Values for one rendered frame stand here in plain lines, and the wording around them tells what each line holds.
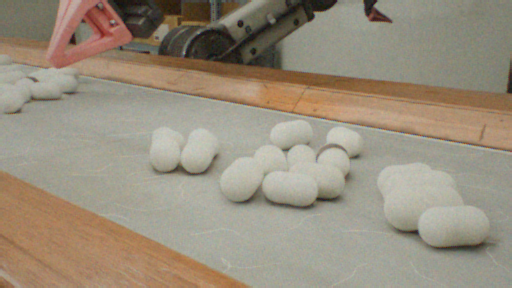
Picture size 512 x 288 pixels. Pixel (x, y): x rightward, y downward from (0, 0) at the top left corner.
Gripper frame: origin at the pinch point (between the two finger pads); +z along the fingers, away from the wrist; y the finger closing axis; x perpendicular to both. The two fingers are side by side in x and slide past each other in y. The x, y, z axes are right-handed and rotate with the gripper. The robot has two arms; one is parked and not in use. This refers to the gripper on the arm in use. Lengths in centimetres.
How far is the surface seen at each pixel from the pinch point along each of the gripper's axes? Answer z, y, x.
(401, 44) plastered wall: -156, -90, 152
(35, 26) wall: -151, -443, 155
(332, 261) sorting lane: 9.9, 38.7, -1.5
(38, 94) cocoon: 1.8, -7.4, 4.3
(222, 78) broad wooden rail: -11.0, 4.4, 13.3
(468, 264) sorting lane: 7.0, 42.9, 1.0
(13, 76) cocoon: 0.0, -16.6, 4.8
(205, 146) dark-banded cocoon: 5.1, 25.0, 0.3
